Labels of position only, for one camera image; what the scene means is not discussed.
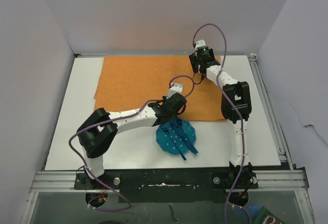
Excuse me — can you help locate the blue plastic spoon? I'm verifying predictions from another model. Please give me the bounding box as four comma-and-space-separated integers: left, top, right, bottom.
171, 118, 198, 156

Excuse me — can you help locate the blue plastic fork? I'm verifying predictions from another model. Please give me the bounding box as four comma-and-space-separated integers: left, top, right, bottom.
161, 125, 187, 161

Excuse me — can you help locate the blue plastic knife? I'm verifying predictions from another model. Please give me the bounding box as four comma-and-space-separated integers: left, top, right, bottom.
177, 128, 198, 156

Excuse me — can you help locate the blue polka dot plate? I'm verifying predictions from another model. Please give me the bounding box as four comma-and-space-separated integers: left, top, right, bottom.
156, 121, 190, 156

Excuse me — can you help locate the orange cloth placemat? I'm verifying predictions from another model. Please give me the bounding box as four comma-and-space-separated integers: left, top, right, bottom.
94, 55, 224, 121

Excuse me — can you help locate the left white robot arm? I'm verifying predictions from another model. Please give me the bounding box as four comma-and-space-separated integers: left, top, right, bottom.
76, 93, 187, 189

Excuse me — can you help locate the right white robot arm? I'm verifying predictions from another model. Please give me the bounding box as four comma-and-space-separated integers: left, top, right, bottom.
189, 46, 252, 167

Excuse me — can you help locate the green object at corner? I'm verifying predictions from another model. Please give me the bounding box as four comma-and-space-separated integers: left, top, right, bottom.
252, 206, 284, 224

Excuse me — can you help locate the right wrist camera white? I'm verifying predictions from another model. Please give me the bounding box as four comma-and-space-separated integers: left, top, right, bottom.
193, 39, 206, 49

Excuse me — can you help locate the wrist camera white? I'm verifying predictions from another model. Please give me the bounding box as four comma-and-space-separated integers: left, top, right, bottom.
193, 39, 206, 49
167, 83, 183, 98

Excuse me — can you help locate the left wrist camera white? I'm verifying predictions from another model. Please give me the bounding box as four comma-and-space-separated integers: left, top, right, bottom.
167, 83, 183, 98

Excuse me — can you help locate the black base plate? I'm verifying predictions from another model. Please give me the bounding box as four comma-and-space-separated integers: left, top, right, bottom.
74, 167, 258, 203

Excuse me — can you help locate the aluminium frame rail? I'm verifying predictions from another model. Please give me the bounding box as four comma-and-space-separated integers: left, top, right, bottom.
21, 55, 314, 223

